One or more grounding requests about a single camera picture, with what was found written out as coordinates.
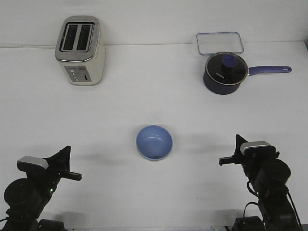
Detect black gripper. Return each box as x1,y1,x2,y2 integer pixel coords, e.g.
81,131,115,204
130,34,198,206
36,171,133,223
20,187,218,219
26,145,82,195
218,134,280,176

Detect blue bowl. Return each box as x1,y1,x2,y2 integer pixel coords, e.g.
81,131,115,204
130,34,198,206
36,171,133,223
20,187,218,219
136,125,173,161

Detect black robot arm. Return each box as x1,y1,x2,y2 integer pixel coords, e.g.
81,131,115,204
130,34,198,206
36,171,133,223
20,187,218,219
2,146,82,231
219,134,303,231

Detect dark blue saucepan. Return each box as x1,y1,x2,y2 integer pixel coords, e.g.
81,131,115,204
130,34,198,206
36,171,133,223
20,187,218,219
203,66,292,95

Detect glass pot lid blue knob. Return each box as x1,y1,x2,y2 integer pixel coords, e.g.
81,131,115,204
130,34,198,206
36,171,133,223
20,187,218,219
205,52,248,86

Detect clear plastic container lid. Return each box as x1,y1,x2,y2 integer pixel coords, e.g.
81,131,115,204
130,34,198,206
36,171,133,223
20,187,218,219
196,32,244,55

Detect silver two-slot toaster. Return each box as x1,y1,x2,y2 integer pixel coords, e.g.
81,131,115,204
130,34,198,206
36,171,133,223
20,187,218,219
55,15,106,86

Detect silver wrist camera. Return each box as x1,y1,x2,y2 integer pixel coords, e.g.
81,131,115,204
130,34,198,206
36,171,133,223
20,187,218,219
17,156,49,172
240,141,272,155

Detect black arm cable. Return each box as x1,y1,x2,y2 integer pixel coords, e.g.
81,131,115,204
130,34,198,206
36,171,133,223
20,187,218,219
242,180,303,229

